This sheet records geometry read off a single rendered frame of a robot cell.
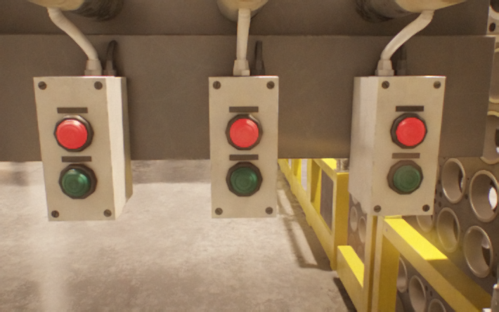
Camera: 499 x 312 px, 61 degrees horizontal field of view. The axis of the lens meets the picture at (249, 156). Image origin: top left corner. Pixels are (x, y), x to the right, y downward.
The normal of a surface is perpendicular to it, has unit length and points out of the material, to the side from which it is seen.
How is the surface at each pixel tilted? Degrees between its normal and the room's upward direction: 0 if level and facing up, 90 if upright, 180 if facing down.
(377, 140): 90
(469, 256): 52
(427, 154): 90
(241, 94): 90
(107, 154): 90
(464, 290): 0
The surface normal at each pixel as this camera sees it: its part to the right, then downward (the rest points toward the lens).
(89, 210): 0.05, 0.21
